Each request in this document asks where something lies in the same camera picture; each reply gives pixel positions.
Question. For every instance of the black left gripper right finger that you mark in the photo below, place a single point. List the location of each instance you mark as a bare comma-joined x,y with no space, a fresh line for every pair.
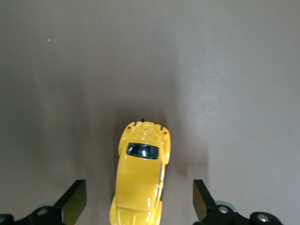
202,204

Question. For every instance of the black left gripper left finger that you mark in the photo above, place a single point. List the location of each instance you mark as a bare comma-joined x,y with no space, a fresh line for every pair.
68,206

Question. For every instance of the yellow beetle toy car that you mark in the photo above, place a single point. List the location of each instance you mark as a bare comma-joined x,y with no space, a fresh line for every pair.
138,178

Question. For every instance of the brown table cover cloth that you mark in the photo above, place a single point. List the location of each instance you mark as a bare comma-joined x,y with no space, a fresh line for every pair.
70,70

